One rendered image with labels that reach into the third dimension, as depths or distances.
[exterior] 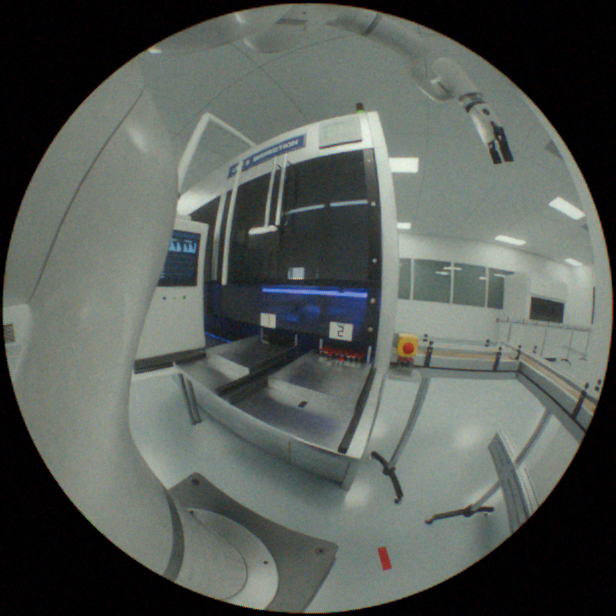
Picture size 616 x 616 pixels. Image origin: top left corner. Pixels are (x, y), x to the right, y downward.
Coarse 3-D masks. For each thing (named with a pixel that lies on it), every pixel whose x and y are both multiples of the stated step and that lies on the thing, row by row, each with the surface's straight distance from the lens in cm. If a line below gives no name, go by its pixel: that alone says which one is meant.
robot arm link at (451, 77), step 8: (432, 64) 69; (440, 64) 67; (448, 64) 67; (456, 64) 69; (440, 72) 67; (448, 72) 66; (456, 72) 66; (464, 72) 68; (440, 80) 67; (448, 80) 66; (456, 80) 65; (464, 80) 65; (448, 88) 66; (456, 88) 64; (464, 88) 63; (472, 88) 64; (456, 96) 65
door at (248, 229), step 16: (240, 192) 118; (256, 192) 106; (224, 208) 124; (240, 208) 110; (256, 208) 100; (272, 208) 92; (224, 224) 118; (240, 224) 105; (256, 224) 96; (224, 240) 113; (240, 240) 101; (256, 240) 92; (272, 240) 85; (240, 256) 99; (256, 256) 90; (272, 256) 83; (240, 272) 97; (256, 272) 89; (272, 272) 82
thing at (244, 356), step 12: (252, 336) 96; (216, 348) 82; (228, 348) 86; (240, 348) 88; (252, 348) 88; (264, 348) 88; (276, 348) 88; (288, 348) 88; (216, 360) 73; (228, 360) 66; (240, 360) 74; (252, 360) 74; (264, 360) 65; (240, 372) 63
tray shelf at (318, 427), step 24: (216, 384) 58; (240, 408) 47; (264, 408) 47; (288, 408) 47; (312, 408) 47; (336, 408) 48; (288, 432) 40; (312, 432) 41; (336, 432) 41; (360, 432) 42; (336, 456) 38; (360, 456) 37
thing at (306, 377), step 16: (288, 368) 63; (304, 368) 67; (320, 368) 68; (336, 368) 69; (352, 368) 70; (368, 368) 72; (272, 384) 55; (288, 384) 51; (304, 384) 57; (320, 384) 57; (336, 384) 58; (352, 384) 59; (320, 400) 48; (336, 400) 47; (352, 400) 45
